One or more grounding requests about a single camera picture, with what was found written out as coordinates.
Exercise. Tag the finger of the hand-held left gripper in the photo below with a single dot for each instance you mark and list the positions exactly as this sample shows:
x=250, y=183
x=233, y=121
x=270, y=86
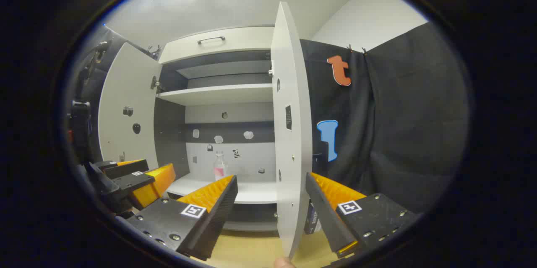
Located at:
x=144, y=184
x=126, y=169

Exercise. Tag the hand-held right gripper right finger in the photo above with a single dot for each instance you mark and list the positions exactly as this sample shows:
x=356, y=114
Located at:
x=325, y=213

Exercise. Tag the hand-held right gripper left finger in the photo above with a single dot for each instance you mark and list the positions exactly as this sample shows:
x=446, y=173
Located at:
x=218, y=213

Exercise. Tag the clear bottle pink label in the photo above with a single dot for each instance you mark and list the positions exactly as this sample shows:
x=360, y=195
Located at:
x=220, y=171

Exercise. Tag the grey cabinet door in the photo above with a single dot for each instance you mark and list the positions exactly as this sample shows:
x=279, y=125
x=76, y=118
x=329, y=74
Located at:
x=293, y=154
x=126, y=92

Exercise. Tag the grey white cabinet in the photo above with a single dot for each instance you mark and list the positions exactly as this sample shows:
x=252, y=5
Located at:
x=218, y=94

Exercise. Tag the small black and white box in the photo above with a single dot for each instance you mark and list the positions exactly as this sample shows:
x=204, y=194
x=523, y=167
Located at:
x=311, y=219

